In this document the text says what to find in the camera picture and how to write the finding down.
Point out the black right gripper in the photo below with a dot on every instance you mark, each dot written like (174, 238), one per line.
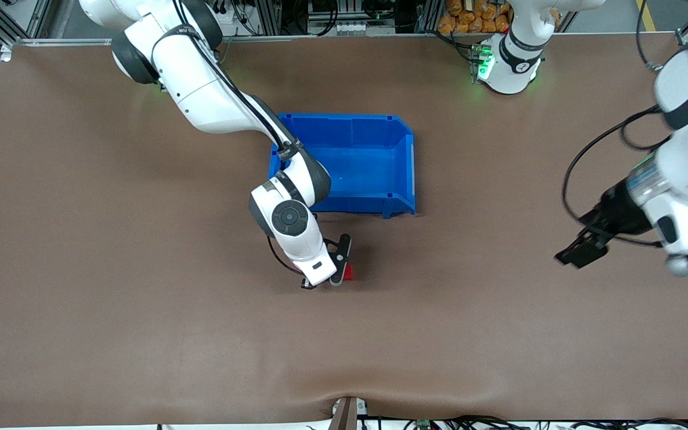
(306, 285)

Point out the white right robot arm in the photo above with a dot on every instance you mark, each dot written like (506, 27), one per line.
(212, 101)

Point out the white power strip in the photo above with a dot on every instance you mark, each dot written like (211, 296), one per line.
(230, 17)

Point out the red cube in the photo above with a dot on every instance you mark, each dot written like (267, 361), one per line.
(349, 273)

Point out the metal table clamp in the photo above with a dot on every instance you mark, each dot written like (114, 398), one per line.
(344, 415)

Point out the white connector block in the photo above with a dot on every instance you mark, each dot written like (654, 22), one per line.
(356, 27)

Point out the aluminium table rail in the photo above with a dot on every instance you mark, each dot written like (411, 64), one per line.
(51, 40)

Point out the brown table mat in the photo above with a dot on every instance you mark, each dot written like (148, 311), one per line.
(141, 328)

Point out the orange net bag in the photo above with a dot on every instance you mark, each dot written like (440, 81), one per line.
(469, 18)

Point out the blue plastic storage bin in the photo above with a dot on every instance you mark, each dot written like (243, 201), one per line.
(368, 167)

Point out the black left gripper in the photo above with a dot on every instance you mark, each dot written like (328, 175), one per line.
(620, 212)

